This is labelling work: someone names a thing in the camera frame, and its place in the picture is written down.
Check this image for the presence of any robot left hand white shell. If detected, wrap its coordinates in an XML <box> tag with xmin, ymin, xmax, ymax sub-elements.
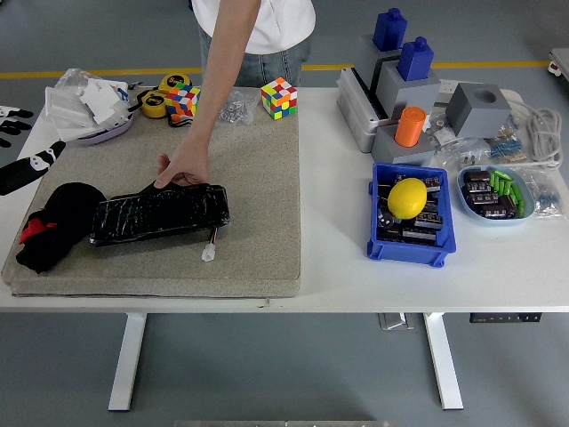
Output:
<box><xmin>0</xmin><ymin>105</ymin><xmax>67</xmax><ymax>197</ymax></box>

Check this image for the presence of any person's hand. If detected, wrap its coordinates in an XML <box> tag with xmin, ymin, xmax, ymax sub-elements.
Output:
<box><xmin>155</xmin><ymin>141</ymin><xmax>211</xmax><ymax>189</ymax></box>

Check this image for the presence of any black rag with red patch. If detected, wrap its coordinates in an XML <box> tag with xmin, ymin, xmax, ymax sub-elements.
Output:
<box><xmin>16</xmin><ymin>181</ymin><xmax>108</xmax><ymax>275</ymax></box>

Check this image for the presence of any black table control panel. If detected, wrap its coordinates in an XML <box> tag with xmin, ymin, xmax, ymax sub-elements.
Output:
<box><xmin>469</xmin><ymin>313</ymin><xmax>543</xmax><ymax>324</ymax></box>

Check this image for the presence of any stickerless Rubik's cube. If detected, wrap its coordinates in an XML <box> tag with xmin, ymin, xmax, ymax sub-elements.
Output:
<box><xmin>166</xmin><ymin>83</ymin><xmax>202</xmax><ymax>122</ymax></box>

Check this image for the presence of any grey-brown mat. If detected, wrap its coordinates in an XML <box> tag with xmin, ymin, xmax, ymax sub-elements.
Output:
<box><xmin>1</xmin><ymin>86</ymin><xmax>302</xmax><ymax>299</ymax></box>

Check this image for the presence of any yellow tape measure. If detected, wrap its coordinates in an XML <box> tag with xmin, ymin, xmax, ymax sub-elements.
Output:
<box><xmin>158</xmin><ymin>73</ymin><xmax>193</xmax><ymax>97</ymax></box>
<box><xmin>140</xmin><ymin>90</ymin><xmax>169</xmax><ymax>119</ymax></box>

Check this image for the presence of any clear bag of screws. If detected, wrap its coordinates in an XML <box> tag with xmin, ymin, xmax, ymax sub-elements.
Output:
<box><xmin>217</xmin><ymin>88</ymin><xmax>261</xmax><ymax>126</ymax></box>

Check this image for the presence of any purple tray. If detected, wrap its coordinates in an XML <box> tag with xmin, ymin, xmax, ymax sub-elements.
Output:
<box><xmin>75</xmin><ymin>113</ymin><xmax>135</xmax><ymax>146</ymax></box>

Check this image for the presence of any clear plastic bag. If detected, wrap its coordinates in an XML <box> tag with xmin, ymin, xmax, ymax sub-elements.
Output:
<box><xmin>52</xmin><ymin>68</ymin><xmax>108</xmax><ymax>97</ymax></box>

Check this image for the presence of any white-faced Rubik's cube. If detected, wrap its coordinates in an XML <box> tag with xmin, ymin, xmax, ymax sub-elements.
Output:
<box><xmin>260</xmin><ymin>77</ymin><xmax>299</xmax><ymax>121</ymax></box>

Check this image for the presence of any person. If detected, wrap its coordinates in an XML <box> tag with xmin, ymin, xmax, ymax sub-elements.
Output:
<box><xmin>190</xmin><ymin>0</ymin><xmax>317</xmax><ymax>89</ymax></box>

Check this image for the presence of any grey block with round socket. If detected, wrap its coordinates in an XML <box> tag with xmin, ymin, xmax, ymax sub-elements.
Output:
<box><xmin>371</xmin><ymin>124</ymin><xmax>437</xmax><ymax>168</ymax></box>

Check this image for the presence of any white table leg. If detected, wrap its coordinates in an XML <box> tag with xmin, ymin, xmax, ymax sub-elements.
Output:
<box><xmin>108</xmin><ymin>312</ymin><xmax>148</xmax><ymax>413</ymax></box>
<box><xmin>421</xmin><ymin>312</ymin><xmax>464</xmax><ymax>411</ymax></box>

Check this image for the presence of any yellow lemon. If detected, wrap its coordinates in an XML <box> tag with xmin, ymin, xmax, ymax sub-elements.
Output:
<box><xmin>387</xmin><ymin>177</ymin><xmax>429</xmax><ymax>221</ymax></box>

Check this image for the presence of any orange cylinder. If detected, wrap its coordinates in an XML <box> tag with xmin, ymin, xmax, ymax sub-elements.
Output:
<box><xmin>394</xmin><ymin>105</ymin><xmax>428</xmax><ymax>148</ymax></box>

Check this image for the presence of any blue peg block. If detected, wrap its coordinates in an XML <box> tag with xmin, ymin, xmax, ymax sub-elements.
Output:
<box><xmin>397</xmin><ymin>36</ymin><xmax>435</xmax><ymax>83</ymax></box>
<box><xmin>372</xmin><ymin>7</ymin><xmax>409</xmax><ymax>51</ymax></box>

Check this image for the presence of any clear bag of small parts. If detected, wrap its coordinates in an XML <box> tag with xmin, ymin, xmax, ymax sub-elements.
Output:
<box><xmin>426</xmin><ymin>113</ymin><xmax>490</xmax><ymax>170</ymax></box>

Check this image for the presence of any blue plastic bin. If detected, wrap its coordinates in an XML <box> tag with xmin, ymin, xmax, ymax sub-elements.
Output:
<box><xmin>366</xmin><ymin>162</ymin><xmax>458</xmax><ymax>268</ymax></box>

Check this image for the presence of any white power strip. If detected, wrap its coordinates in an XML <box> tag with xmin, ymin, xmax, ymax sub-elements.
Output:
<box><xmin>437</xmin><ymin>78</ymin><xmax>525</xmax><ymax>110</ymax></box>

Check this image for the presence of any light blue dish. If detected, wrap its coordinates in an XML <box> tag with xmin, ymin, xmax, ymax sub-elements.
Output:
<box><xmin>456</xmin><ymin>165</ymin><xmax>536</xmax><ymax>227</ymax></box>

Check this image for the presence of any grey block with empty hole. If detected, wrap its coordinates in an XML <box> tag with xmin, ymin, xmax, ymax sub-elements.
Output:
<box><xmin>445</xmin><ymin>82</ymin><xmax>514</xmax><ymax>139</ymax></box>

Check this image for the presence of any bag of blue resistors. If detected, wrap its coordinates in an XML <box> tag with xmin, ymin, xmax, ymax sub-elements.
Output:
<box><xmin>484</xmin><ymin>126</ymin><xmax>530</xmax><ymax>164</ymax></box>
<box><xmin>522</xmin><ymin>168</ymin><xmax>565</xmax><ymax>220</ymax></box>

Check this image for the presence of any black strap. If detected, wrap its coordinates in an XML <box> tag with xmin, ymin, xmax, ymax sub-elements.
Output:
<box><xmin>167</xmin><ymin>114</ymin><xmax>199</xmax><ymax>130</ymax></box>

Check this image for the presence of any white connector with wires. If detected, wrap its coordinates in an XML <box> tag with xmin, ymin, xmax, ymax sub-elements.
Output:
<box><xmin>201</xmin><ymin>226</ymin><xmax>220</xmax><ymax>262</ymax></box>

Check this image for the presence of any grey electrical enclosure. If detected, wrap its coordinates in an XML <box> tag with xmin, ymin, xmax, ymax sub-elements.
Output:
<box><xmin>336</xmin><ymin>66</ymin><xmax>392</xmax><ymax>155</ymax></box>

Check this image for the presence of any metal bracket under table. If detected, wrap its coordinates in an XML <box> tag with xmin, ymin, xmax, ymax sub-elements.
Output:
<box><xmin>377</xmin><ymin>313</ymin><xmax>415</xmax><ymax>331</ymax></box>

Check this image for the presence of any white power cord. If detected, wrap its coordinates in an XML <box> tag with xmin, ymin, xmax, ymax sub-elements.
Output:
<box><xmin>506</xmin><ymin>95</ymin><xmax>565</xmax><ymax>169</ymax></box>

